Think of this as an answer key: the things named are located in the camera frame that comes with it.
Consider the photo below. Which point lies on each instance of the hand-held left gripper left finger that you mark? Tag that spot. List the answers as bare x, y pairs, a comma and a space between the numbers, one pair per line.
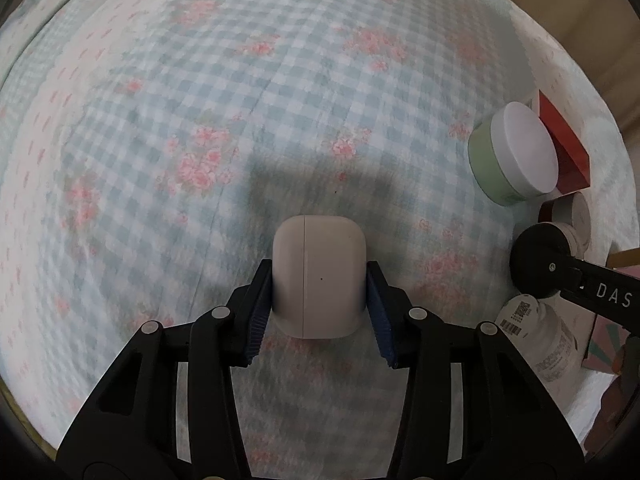
260, 310

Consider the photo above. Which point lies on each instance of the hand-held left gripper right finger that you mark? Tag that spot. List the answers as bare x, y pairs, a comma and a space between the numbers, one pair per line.
378, 310

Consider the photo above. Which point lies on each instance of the white earbud case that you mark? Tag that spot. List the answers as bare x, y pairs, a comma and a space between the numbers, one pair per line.
320, 270

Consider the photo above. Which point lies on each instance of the dark red jar white lid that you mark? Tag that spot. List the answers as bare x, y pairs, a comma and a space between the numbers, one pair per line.
580, 217

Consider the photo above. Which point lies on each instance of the yellow box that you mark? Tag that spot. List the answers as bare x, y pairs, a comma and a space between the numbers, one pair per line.
624, 258

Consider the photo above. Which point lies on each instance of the white bottle with barcode label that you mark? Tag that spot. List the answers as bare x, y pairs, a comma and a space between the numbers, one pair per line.
547, 345

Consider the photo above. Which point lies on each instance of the pink and teal striped box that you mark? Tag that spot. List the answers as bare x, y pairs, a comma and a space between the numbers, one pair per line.
605, 347

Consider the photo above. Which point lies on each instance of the green jar with white lid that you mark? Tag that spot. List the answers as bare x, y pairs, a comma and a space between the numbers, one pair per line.
520, 152

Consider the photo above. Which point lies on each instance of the red box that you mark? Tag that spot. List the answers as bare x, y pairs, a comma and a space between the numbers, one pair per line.
567, 147

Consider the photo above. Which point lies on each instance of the checked floral blanket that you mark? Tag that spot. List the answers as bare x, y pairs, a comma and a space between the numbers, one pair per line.
210, 90

